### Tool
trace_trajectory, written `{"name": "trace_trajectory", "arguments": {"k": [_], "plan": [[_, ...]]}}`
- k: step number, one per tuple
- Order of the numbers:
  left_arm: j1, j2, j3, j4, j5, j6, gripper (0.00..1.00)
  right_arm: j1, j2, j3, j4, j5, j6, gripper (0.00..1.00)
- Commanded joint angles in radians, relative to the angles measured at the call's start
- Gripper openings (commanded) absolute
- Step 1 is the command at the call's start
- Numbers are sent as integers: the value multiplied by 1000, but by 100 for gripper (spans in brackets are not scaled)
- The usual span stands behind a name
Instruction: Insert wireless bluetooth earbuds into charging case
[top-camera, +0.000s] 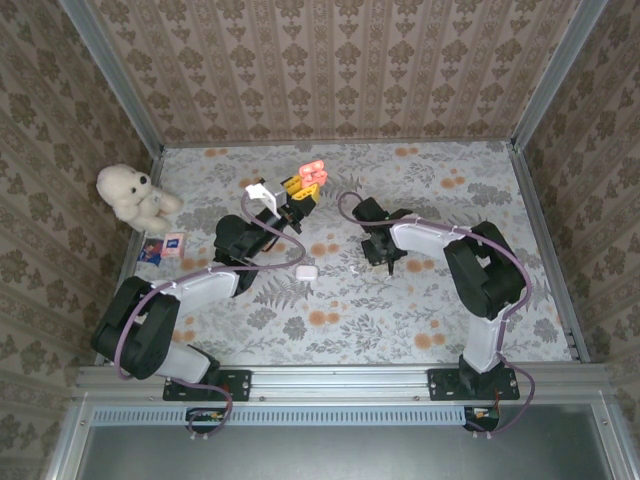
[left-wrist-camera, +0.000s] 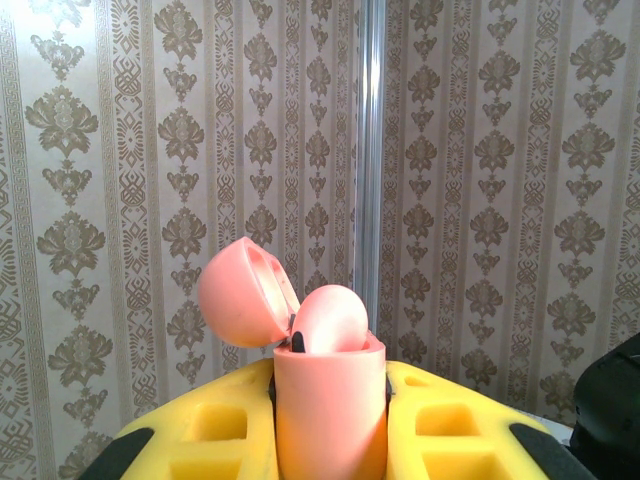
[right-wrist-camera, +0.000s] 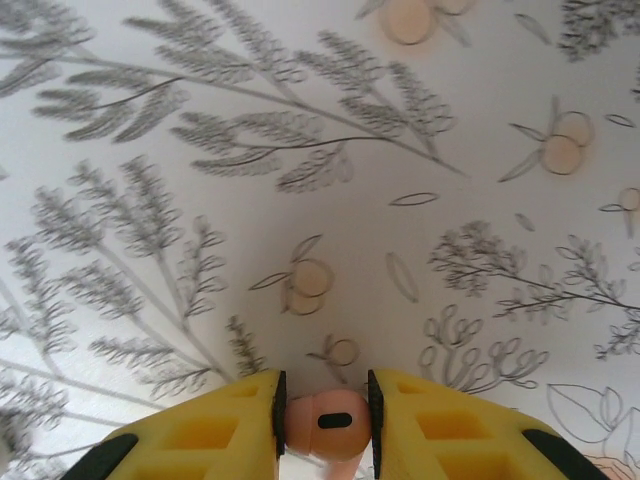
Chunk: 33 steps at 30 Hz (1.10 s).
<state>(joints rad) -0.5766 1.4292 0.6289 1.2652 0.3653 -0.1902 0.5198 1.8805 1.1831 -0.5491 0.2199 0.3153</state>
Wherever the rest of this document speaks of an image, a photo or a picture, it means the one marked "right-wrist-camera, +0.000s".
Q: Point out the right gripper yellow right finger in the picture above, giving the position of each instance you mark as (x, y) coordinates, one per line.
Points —
(450, 440)

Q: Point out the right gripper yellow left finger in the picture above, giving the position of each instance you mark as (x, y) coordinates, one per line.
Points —
(200, 440)

